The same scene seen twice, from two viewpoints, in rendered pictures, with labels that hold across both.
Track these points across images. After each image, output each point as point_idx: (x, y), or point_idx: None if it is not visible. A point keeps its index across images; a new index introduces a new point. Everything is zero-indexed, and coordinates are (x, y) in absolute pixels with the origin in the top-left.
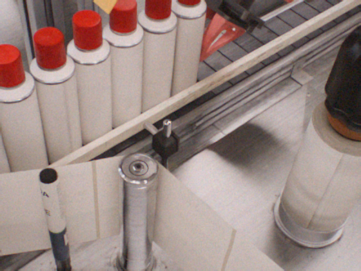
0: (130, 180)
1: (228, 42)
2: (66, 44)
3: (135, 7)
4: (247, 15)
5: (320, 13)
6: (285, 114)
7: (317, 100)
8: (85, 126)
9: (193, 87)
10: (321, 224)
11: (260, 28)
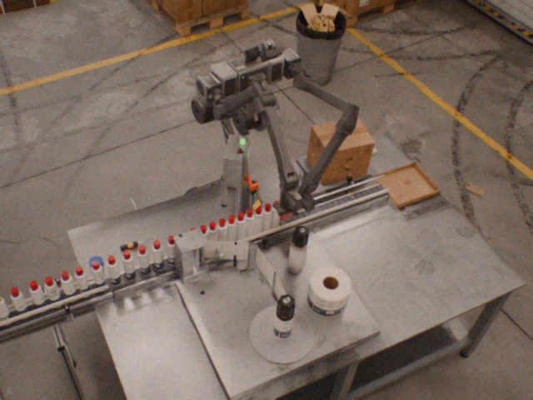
0: (250, 247)
1: (289, 217)
2: (246, 205)
3: (261, 209)
4: (291, 212)
5: (329, 208)
6: None
7: (313, 237)
8: (246, 233)
9: (276, 227)
10: (294, 267)
11: (297, 215)
